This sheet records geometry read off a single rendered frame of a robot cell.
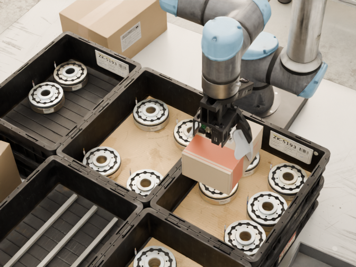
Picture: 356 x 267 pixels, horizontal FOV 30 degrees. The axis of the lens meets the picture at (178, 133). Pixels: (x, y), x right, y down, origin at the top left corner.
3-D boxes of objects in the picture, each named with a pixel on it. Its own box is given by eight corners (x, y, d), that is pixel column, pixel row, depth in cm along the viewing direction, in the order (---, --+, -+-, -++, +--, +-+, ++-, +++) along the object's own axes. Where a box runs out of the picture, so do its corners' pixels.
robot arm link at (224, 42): (252, 19, 122) (231, 46, 118) (249, 64, 131) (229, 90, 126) (215, 7, 125) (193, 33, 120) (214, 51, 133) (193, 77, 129)
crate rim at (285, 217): (232, 111, 183) (232, 105, 181) (331, 157, 172) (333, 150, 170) (147, 210, 162) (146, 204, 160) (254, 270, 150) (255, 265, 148)
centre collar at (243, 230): (240, 225, 163) (240, 224, 163) (258, 233, 162) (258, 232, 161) (231, 240, 161) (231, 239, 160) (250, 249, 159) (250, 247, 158)
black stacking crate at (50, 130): (71, 59, 214) (65, 31, 205) (145, 94, 202) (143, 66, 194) (-18, 135, 192) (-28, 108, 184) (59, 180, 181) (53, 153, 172)
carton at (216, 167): (215, 128, 159) (216, 107, 154) (260, 148, 155) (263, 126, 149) (181, 174, 150) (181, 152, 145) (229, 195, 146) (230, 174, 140)
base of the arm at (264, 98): (238, 76, 216) (241, 52, 209) (281, 92, 211) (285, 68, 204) (217, 103, 207) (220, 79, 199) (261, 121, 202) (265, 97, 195)
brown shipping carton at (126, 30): (112, 74, 224) (107, 37, 213) (65, 49, 234) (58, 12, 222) (167, 29, 240) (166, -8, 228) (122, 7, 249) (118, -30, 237)
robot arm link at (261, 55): (244, 56, 207) (249, 21, 198) (283, 71, 203) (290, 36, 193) (226, 78, 200) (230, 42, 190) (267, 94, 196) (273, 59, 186)
